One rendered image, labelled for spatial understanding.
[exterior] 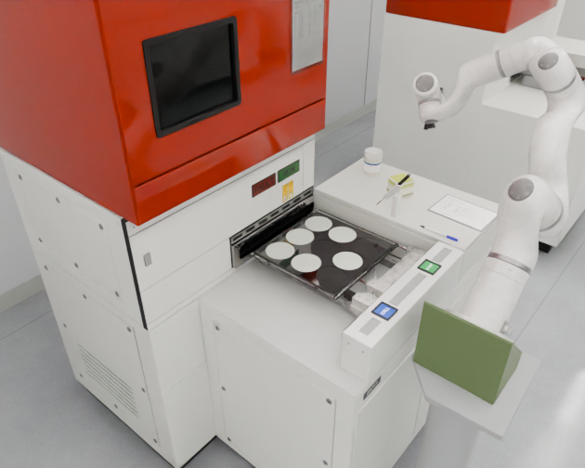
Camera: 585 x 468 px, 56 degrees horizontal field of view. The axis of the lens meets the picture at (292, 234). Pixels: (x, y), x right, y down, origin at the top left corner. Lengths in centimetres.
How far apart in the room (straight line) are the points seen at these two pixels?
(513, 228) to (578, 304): 189
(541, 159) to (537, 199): 18
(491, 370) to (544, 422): 122
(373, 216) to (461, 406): 75
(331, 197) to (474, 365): 86
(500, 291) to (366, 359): 39
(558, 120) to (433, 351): 72
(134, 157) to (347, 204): 92
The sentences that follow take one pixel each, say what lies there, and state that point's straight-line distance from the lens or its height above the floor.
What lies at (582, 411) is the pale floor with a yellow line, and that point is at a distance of 285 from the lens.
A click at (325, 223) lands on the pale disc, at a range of 204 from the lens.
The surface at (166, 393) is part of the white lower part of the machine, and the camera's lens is 200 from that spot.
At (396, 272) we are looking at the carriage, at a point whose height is 88.
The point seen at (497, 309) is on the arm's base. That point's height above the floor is 106.
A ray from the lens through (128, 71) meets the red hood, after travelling 134.
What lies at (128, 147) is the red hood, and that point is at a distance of 138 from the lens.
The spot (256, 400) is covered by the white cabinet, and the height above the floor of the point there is 50.
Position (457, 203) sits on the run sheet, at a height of 97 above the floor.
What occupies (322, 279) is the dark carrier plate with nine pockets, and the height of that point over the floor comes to 90.
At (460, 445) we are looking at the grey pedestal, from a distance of 183.
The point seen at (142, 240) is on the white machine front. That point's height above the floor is 114.
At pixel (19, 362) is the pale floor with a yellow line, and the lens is 303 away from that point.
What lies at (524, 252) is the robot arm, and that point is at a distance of 155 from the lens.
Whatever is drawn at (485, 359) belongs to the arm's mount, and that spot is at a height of 96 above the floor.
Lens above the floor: 203
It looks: 35 degrees down
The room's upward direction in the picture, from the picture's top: straight up
